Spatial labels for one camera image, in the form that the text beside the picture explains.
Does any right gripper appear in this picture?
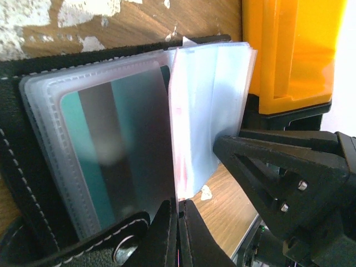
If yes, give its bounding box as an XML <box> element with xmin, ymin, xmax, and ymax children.
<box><xmin>213</xmin><ymin>130</ymin><xmax>355</xmax><ymax>266</ymax></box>

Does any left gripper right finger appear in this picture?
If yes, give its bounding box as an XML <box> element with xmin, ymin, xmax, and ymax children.
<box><xmin>178</xmin><ymin>200</ymin><xmax>235</xmax><ymax>266</ymax></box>

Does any white pink credit card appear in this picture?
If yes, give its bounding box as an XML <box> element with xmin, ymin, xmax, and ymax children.
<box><xmin>169</xmin><ymin>46</ymin><xmax>221</xmax><ymax>200</ymax></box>

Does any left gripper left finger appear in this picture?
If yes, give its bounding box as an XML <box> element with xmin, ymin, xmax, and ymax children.
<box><xmin>119</xmin><ymin>199</ymin><xmax>178</xmax><ymax>266</ymax></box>

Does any black leather card holder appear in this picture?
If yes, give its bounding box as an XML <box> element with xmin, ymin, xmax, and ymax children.
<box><xmin>1</xmin><ymin>36</ymin><xmax>256</xmax><ymax>266</ymax></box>

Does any black bin right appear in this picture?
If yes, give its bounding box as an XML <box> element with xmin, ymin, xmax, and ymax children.
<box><xmin>241</xmin><ymin>94</ymin><xmax>332</xmax><ymax>131</ymax></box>

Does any orange bin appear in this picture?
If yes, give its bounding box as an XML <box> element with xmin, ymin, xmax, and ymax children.
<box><xmin>242</xmin><ymin>0</ymin><xmax>347</xmax><ymax>115</ymax></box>

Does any teal credit card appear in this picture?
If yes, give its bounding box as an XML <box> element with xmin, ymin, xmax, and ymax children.
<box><xmin>61</xmin><ymin>66</ymin><xmax>175</xmax><ymax>229</ymax></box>

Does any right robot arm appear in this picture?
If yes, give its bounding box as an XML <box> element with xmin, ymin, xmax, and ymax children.
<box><xmin>213</xmin><ymin>130</ymin><xmax>355</xmax><ymax>266</ymax></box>

